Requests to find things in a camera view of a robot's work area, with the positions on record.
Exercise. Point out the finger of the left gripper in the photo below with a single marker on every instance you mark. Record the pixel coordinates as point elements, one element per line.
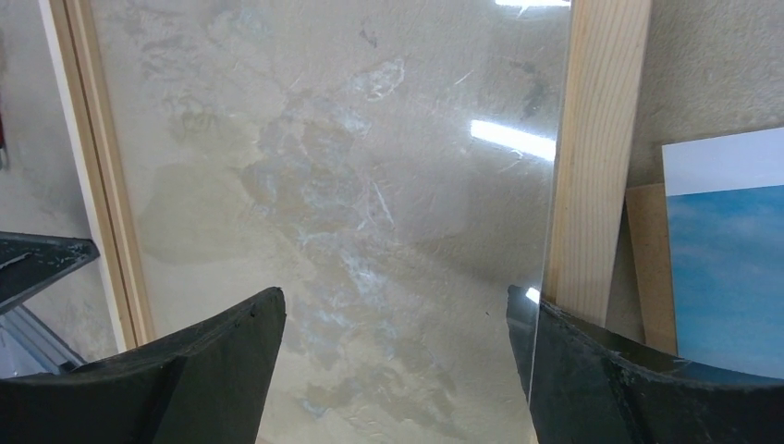
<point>31,263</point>

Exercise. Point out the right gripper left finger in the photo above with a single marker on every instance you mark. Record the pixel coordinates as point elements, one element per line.
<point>206,383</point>

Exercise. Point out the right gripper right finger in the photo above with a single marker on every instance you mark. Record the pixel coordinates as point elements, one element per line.
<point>586,384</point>

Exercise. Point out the brown hardboard backing board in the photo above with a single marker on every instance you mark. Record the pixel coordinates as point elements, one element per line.
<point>648,223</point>

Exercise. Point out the building photo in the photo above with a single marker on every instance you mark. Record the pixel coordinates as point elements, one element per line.
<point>724,199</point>

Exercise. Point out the clear acrylic glass sheet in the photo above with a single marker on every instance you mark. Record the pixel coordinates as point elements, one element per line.
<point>386,164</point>

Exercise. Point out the light wooden picture frame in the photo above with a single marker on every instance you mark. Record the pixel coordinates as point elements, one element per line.
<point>603,76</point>

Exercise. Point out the red handled adjustable wrench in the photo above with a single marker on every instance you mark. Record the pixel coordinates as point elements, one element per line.
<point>3,148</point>

